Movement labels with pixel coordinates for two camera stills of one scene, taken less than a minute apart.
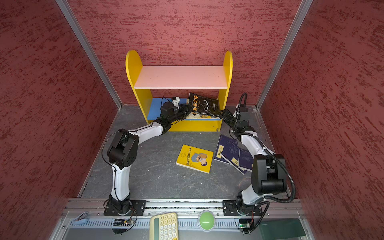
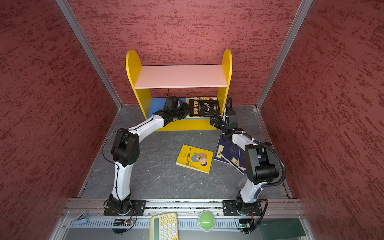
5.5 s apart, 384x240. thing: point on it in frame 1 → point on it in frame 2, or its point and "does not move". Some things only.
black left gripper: [183, 107] does not move
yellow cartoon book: [195, 158] does not move
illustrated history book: [194, 116] → [202, 98]
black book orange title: [199, 104] does not move
